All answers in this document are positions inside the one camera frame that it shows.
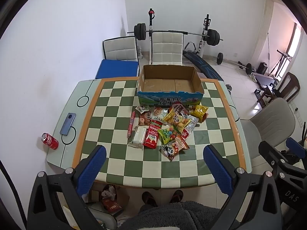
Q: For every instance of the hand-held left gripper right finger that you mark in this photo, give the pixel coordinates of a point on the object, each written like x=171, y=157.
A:
x=217, y=170

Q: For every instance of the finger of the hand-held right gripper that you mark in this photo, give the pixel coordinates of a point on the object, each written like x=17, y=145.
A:
x=273, y=154
x=296, y=145

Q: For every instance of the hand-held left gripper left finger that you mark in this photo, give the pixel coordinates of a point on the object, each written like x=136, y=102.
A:
x=92, y=170

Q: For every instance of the brown and orange snack packet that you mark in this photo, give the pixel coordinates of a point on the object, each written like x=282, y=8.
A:
x=181, y=145

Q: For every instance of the small red and white packet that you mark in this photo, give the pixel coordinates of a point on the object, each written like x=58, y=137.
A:
x=186, y=134

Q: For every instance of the panda print snack packet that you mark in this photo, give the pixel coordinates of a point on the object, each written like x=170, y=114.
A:
x=170, y=151

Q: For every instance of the silver snack packet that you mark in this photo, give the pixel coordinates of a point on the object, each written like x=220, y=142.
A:
x=192, y=123

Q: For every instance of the white wafer packet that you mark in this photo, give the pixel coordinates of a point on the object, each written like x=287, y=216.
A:
x=138, y=137

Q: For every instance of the pink sausage stick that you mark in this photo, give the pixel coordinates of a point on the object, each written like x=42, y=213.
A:
x=131, y=124

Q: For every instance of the yellow foil snack packet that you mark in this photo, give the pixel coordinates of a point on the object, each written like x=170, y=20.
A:
x=200, y=111

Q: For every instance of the green candy packet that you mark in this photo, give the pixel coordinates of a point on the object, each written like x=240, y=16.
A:
x=166, y=135

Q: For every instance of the red packet with apple picture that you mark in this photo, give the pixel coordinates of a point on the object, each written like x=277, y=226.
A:
x=152, y=135

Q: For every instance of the yellow chips packet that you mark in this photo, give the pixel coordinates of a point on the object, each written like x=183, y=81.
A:
x=170, y=117

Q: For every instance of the orange shrimp cracker packet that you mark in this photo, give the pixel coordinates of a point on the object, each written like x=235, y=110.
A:
x=144, y=120

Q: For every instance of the large red and white packet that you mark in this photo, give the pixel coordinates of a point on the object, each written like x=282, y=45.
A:
x=179, y=109

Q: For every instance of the white packet with dark picture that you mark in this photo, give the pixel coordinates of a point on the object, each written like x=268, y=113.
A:
x=142, y=108

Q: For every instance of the white and green snack packet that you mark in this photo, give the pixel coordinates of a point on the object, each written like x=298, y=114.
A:
x=158, y=113

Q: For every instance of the cardboard box with blue print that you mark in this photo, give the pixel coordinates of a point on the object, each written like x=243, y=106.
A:
x=168, y=86

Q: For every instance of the black router with antennas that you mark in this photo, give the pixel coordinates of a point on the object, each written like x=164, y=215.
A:
x=304, y=134

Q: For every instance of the grey shell chair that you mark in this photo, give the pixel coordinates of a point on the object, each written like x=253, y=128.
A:
x=273, y=119

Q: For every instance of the cardboard box with trash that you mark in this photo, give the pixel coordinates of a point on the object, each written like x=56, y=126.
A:
x=110, y=200

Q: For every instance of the brown slipper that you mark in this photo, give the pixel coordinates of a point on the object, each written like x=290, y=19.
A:
x=148, y=198
x=177, y=196

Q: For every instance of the red soda can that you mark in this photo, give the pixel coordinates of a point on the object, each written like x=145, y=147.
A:
x=50, y=141

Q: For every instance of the blue-grey smartphone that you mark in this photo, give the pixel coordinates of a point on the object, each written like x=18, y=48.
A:
x=68, y=123

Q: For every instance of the person's grey fleece clothing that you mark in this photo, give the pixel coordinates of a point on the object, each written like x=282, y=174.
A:
x=177, y=216

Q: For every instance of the dark wooden chair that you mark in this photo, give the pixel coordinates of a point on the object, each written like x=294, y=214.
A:
x=291, y=83

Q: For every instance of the black speaker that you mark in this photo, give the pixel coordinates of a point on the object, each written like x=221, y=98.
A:
x=262, y=68

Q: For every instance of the black folding stand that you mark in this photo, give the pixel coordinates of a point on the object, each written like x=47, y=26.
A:
x=284, y=56

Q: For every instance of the blue folded mat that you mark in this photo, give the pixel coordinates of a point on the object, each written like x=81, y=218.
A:
x=117, y=69

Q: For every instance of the black weight bench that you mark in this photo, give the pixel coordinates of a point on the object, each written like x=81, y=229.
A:
x=203, y=66

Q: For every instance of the long barbell with small plates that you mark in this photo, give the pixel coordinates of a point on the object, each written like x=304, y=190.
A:
x=219, y=58

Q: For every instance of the white padded dining chair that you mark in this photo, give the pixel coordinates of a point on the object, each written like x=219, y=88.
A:
x=166, y=48

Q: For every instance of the white barbell rack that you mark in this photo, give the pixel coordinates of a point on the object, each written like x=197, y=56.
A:
x=205, y=28

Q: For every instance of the barbell with black plates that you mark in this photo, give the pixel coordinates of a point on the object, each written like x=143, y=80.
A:
x=140, y=31

